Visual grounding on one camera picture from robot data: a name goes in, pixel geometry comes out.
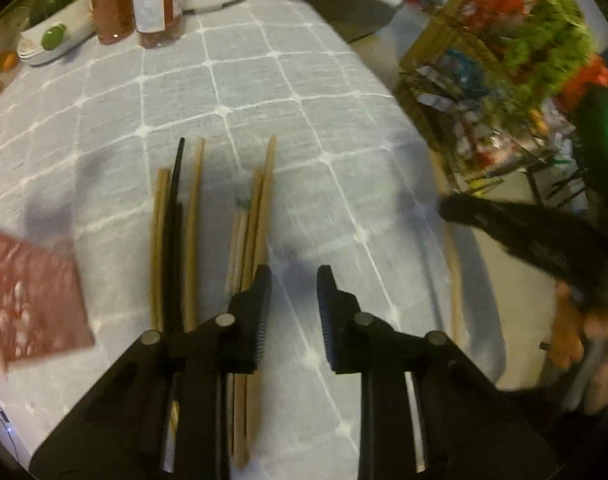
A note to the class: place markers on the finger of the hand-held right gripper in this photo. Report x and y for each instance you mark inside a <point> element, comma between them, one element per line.
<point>524,240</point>

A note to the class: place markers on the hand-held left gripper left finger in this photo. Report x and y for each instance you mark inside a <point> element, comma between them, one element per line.
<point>262,310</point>

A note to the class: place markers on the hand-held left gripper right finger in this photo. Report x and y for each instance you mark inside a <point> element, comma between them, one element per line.
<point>326,310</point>

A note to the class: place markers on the wooden chopstick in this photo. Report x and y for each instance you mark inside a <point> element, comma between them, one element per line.
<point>159,240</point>
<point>267,200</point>
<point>253,230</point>
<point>455,285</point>

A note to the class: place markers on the wooden chopsticks pair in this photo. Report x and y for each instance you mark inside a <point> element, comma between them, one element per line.
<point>193,240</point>

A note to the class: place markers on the black chopstick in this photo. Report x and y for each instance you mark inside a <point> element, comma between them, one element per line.
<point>175,240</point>

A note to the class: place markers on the pink perforated utensil holder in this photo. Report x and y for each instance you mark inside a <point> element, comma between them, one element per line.
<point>34,300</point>

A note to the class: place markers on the person's right hand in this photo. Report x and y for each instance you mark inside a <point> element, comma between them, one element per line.
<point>606,360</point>

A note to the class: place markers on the green artificial plant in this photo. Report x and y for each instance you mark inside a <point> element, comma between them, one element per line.
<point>549,45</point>

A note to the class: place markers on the grey checked tablecloth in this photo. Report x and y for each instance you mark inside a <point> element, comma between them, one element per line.
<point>294,110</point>

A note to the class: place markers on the white label pickle jar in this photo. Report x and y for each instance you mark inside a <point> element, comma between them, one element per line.
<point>156,7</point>

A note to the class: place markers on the red chili jar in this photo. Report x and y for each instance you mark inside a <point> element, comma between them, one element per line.
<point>110,5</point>

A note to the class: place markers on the green lime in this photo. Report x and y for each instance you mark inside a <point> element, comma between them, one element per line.
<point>53,37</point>

